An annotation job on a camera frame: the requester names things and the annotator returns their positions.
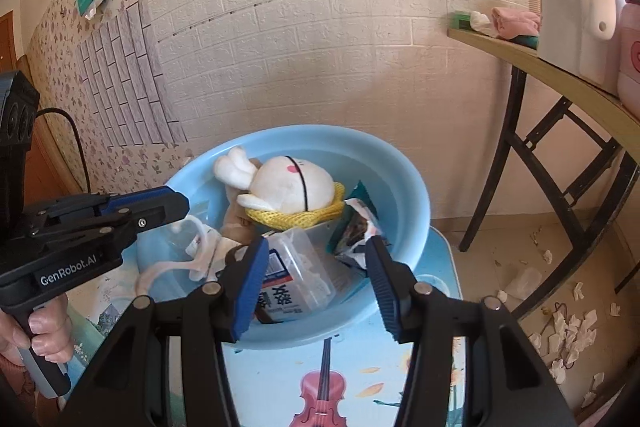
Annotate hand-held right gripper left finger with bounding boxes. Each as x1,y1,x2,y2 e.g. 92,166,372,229
62,237,271,427

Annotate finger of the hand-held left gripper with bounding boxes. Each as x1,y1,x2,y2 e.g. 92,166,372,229
31,185,191,225
29,206,190,260

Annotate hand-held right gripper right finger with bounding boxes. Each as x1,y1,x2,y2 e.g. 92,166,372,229
364,237,577,427

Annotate clear plastic box with label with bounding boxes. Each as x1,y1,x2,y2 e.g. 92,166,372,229
251,227,339,326

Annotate dark torn snack wrapper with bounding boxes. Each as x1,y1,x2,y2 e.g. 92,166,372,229
333,199,387,279

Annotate blue plastic basin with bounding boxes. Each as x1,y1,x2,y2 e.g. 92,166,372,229
136,124,431,351

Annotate yellow mesh hat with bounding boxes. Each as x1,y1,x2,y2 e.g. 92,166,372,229
244,182,347,231

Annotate green snack packet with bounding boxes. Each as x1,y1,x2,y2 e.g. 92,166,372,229
326,180,382,254

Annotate white plush toy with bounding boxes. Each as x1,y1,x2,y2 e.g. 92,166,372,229
213,145,336,214

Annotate blue printed desktop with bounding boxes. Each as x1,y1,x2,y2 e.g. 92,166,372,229
65,227,469,427

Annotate person's left hand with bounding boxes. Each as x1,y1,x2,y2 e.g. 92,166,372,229
0,294,74,365

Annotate scattered white paper scraps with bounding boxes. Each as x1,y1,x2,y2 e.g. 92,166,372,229
492,227,622,409

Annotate brown wooden door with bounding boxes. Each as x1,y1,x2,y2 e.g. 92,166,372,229
0,11,19,76

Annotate side table with black legs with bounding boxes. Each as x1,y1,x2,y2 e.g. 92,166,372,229
447,27,640,324

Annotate crumpled white tissue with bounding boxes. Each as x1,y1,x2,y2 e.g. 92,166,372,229
469,10,494,34

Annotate pink cloth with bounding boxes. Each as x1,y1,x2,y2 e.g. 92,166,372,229
491,6,542,40

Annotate pink container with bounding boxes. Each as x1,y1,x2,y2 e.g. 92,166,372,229
612,0,640,118

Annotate black cable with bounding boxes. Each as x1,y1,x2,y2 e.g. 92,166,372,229
36,106,94,196

